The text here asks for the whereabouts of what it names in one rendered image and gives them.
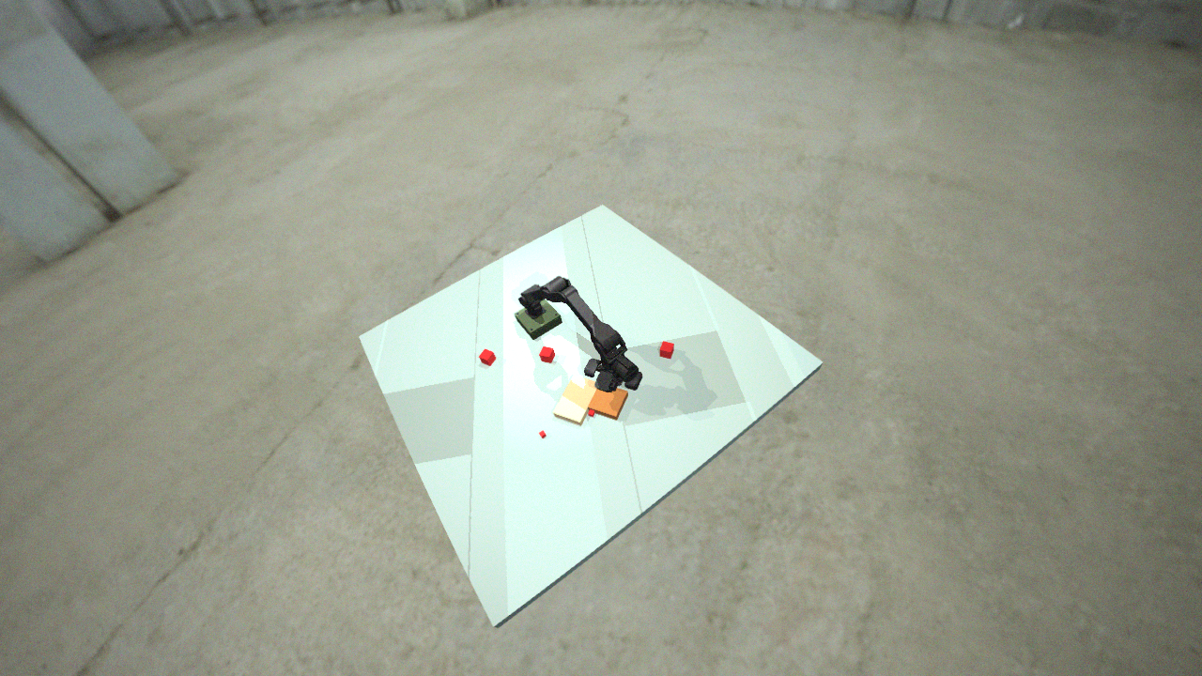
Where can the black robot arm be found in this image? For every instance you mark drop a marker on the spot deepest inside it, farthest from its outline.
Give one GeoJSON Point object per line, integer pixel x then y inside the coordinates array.
{"type": "Point", "coordinates": [604, 337]}

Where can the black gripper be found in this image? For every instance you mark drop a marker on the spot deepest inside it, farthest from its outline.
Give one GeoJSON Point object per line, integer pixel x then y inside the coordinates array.
{"type": "Point", "coordinates": [593, 366]}

